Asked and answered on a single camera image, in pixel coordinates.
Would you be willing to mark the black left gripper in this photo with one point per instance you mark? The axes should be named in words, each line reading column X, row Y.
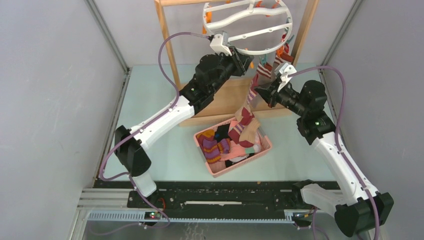
column 240, row 62

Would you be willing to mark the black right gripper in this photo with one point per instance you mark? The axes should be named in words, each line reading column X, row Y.
column 270, row 95

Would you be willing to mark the beige red striped sock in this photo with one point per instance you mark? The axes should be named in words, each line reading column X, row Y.
column 244, row 114

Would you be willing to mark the orange cuffed grey sock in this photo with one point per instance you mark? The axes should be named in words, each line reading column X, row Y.
column 282, row 57

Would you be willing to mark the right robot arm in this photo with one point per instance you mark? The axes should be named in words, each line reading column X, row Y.
column 360, row 207

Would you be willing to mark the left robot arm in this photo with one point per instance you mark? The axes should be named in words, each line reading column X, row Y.
column 212, row 71

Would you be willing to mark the wooden hanger stand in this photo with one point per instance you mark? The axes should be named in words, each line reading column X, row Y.
column 229, row 97

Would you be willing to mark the white round clip hanger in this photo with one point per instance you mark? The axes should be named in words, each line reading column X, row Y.
column 254, row 27

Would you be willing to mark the orange clothespin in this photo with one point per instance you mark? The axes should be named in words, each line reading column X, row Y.
column 207, row 18

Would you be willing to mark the pink mint sock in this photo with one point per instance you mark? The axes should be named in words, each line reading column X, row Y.
column 238, row 151

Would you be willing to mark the purple striped sock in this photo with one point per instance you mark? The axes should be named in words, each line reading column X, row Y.
column 213, row 148

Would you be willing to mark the pink plastic basket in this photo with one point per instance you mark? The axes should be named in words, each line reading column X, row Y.
column 222, row 167

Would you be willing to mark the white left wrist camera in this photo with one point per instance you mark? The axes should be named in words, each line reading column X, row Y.
column 219, row 43

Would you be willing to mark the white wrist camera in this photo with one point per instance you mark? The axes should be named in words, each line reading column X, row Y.
column 282, row 75
column 219, row 43

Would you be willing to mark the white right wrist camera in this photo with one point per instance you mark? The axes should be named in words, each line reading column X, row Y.
column 282, row 75

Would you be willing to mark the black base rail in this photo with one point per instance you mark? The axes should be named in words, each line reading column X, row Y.
column 222, row 200

